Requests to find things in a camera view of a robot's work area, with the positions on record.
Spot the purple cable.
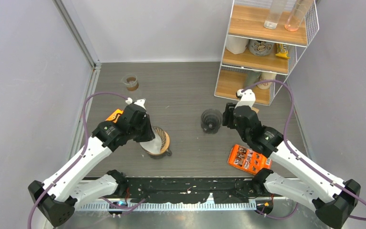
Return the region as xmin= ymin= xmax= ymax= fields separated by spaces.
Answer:
xmin=241 ymin=79 xmax=366 ymax=221
xmin=27 ymin=92 xmax=150 ymax=229

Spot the orange snack packet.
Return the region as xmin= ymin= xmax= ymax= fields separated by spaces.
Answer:
xmin=227 ymin=144 xmax=272 ymax=175

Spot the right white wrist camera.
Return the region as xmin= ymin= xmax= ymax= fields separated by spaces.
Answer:
xmin=235 ymin=89 xmax=256 ymax=108

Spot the white paper coffee filter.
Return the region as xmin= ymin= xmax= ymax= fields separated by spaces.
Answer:
xmin=140 ymin=128 xmax=168 ymax=154

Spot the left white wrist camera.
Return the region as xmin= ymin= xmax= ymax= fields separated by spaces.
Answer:
xmin=125 ymin=97 xmax=146 ymax=110

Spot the cream printed cup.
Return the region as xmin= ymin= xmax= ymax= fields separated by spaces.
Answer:
xmin=257 ymin=72 xmax=277 ymax=90

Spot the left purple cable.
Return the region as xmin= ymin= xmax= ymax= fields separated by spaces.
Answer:
xmin=27 ymin=92 xmax=150 ymax=229

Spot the clear glass bottle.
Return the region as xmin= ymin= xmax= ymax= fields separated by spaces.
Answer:
xmin=264 ymin=0 xmax=288 ymax=30

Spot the grey green bottle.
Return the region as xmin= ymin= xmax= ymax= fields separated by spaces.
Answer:
xmin=243 ymin=70 xmax=261 ymax=88

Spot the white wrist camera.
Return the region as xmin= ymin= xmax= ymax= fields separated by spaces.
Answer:
xmin=125 ymin=97 xmax=146 ymax=110
xmin=235 ymin=89 xmax=256 ymax=108

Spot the white wire wooden shelf rack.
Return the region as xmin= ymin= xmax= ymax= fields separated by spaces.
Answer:
xmin=214 ymin=0 xmax=319 ymax=100

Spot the pink tinted glass bottle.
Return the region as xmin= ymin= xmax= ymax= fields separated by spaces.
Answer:
xmin=285 ymin=0 xmax=314 ymax=32

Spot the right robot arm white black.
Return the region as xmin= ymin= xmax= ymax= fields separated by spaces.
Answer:
xmin=222 ymin=103 xmax=361 ymax=229

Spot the dark glass dripper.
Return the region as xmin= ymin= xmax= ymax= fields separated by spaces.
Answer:
xmin=201 ymin=109 xmax=223 ymax=134
xmin=153 ymin=126 xmax=170 ymax=151

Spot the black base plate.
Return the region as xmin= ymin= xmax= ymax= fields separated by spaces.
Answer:
xmin=96 ymin=177 xmax=285 ymax=205

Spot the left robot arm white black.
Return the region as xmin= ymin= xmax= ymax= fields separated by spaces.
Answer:
xmin=28 ymin=99 xmax=155 ymax=227

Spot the yellow snack bag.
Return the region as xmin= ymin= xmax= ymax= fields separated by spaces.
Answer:
xmin=275 ymin=43 xmax=291 ymax=60

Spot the orange sponge box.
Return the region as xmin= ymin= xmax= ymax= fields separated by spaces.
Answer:
xmin=105 ymin=109 xmax=123 ymax=123

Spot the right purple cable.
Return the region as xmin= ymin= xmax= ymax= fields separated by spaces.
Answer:
xmin=241 ymin=79 xmax=366 ymax=221

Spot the brown paper coffee filter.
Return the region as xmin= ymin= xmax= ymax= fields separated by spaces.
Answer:
xmin=251 ymin=107 xmax=260 ymax=113

